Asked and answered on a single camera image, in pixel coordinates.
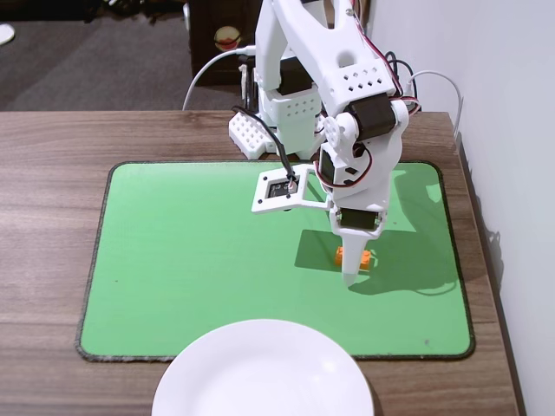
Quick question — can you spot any red servo cable at gripper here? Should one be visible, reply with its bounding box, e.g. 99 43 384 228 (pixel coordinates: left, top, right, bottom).
315 142 375 192

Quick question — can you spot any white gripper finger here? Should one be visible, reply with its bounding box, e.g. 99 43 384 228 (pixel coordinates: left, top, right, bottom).
334 231 377 290

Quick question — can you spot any orange lego block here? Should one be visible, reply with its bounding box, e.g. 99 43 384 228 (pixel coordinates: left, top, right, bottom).
334 245 374 273

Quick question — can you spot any white cable with plug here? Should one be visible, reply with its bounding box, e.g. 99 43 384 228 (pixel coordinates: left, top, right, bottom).
407 70 464 135

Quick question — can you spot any dark brown cabinet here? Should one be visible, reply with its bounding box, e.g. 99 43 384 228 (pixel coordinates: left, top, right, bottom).
188 0 264 88

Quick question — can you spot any white round plate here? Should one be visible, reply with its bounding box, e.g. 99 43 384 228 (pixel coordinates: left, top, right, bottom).
151 319 375 416

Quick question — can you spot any red servo cable at forearm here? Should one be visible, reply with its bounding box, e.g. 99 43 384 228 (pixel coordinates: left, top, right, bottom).
353 8 421 118

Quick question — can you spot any green rectangular mat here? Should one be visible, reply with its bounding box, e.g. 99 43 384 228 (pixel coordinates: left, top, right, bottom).
75 159 476 363

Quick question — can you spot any round red yellow sticker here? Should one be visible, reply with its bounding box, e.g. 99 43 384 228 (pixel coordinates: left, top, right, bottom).
214 26 242 49

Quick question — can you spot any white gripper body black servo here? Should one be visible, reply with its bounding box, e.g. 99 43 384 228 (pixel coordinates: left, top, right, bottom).
328 192 389 240

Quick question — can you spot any black camera cable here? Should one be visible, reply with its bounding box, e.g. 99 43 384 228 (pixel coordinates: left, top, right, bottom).
232 106 300 194

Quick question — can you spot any long white cable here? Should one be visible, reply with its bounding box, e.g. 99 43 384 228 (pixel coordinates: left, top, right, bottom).
181 44 258 112

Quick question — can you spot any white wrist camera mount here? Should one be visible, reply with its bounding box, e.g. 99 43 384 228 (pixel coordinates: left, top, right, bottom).
251 163 335 216

